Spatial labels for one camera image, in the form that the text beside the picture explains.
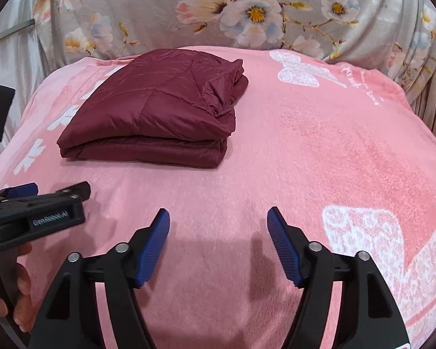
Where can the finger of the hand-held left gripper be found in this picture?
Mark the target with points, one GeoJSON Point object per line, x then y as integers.
{"type": "Point", "coordinates": [72, 191]}
{"type": "Point", "coordinates": [21, 190]}

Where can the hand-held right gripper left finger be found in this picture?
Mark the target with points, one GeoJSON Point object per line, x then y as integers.
{"type": "Point", "coordinates": [153, 247]}

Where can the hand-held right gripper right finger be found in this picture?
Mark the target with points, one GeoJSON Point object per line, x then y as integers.
{"type": "Point", "coordinates": [284, 247]}

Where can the maroon quilted puffer jacket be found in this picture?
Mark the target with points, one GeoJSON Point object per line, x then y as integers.
{"type": "Point", "coordinates": [149, 116]}

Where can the person's left hand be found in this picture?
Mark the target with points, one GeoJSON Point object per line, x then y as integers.
{"type": "Point", "coordinates": [21, 298]}

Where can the pink printed blanket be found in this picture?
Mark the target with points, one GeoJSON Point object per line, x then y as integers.
{"type": "Point", "coordinates": [276, 160]}

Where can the plain lilac cloth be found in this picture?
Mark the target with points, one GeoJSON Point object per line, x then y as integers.
{"type": "Point", "coordinates": [18, 65]}

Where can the grey metal bar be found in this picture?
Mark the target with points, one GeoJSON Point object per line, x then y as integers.
{"type": "Point", "coordinates": [11, 32]}

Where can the grey floral cloth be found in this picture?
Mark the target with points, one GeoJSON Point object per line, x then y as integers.
{"type": "Point", "coordinates": [149, 14]}

